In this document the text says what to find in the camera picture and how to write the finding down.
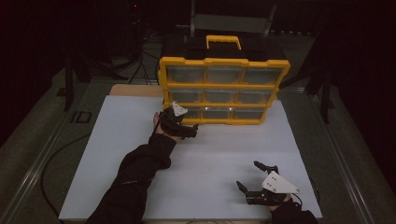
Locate long black floor cable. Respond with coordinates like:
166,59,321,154
40,133,92,217

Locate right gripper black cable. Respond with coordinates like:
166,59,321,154
291,191,304,209

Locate grey metal frame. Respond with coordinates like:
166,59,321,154
189,0,278,38

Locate aluminium floor rail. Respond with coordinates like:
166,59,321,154
305,88,376,224
0,81,92,224

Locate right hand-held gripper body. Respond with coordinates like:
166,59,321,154
245,170,301,207

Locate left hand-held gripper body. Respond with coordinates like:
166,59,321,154
158,101,198,140

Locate yellow black drawer organizer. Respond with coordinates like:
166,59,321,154
158,35,291,126

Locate clear pull-out plastic drawer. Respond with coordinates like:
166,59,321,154
182,106,202,120

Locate rows of clear drawers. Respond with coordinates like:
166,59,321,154
165,65,283,120

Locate black metal stand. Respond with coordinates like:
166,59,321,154
279,52,336,125
63,50,129,113

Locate tan wooden board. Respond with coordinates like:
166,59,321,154
109,83,164,98

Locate person's left hand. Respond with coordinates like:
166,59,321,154
151,111,183,144

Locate person's right hand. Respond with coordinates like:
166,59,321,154
268,192,297,213

